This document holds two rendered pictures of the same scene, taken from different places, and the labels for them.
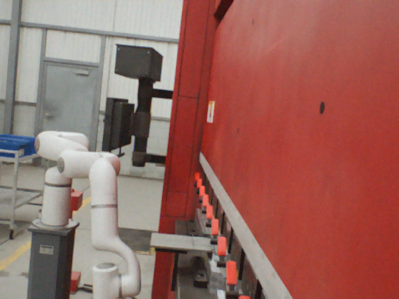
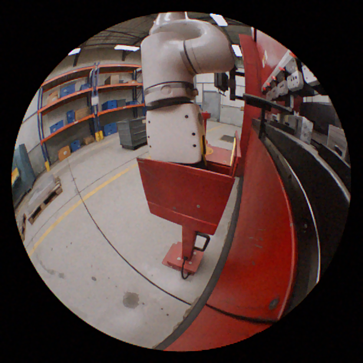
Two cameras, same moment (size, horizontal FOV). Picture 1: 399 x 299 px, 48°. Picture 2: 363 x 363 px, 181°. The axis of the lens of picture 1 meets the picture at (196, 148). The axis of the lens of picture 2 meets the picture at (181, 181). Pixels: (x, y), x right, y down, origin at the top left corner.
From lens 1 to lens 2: 1.44 m
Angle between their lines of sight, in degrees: 42
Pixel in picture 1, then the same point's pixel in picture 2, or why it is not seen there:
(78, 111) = (214, 104)
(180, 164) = (252, 91)
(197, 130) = (258, 78)
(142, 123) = (232, 82)
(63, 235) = not seen: hidden behind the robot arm
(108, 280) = (157, 40)
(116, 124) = (220, 76)
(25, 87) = (198, 98)
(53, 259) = not seen: hidden behind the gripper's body
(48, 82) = (205, 96)
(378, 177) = not seen: outside the picture
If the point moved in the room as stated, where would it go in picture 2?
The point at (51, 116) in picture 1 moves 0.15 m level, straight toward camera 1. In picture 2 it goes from (206, 106) to (206, 105)
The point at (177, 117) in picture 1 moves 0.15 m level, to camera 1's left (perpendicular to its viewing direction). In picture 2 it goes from (247, 71) to (236, 69)
